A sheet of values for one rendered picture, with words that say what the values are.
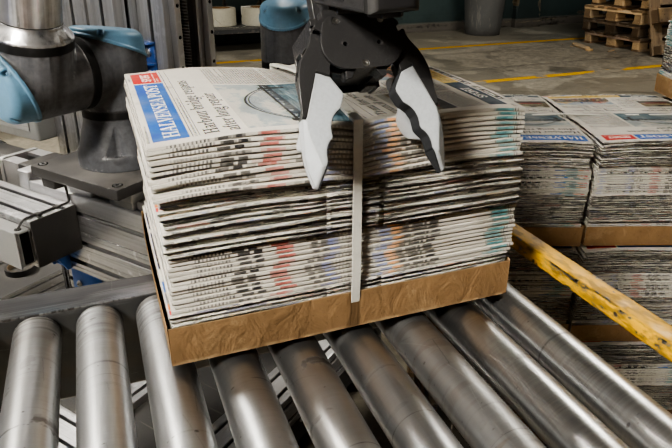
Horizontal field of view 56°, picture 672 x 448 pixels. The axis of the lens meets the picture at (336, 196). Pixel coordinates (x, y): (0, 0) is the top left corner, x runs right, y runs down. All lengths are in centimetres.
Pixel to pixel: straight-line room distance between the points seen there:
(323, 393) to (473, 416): 14
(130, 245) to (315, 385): 61
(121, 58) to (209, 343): 59
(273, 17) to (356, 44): 92
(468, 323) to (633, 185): 71
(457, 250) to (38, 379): 44
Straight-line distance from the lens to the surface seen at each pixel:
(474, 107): 63
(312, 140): 50
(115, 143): 111
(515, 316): 74
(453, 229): 67
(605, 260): 140
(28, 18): 99
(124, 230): 114
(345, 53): 52
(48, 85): 101
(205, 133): 55
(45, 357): 71
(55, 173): 115
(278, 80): 75
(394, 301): 68
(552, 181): 128
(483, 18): 835
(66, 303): 79
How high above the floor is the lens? 119
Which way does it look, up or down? 23 degrees down
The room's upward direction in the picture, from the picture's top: straight up
